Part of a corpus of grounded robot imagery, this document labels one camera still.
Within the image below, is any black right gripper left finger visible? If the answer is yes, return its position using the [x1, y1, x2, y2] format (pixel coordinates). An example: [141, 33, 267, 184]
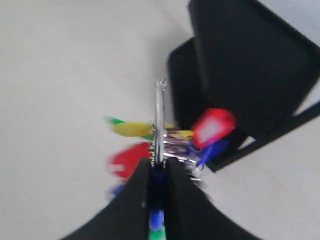
[63, 158, 151, 240]

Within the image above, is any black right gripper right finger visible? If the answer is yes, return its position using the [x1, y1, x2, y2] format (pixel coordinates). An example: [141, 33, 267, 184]
[164, 158, 258, 240]

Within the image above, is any colourful key tag bunch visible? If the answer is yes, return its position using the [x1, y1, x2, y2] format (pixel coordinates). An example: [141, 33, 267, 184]
[103, 77, 237, 240]

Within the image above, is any black metal corner rack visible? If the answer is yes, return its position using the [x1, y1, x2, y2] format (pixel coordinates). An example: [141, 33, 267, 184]
[167, 0, 320, 172]

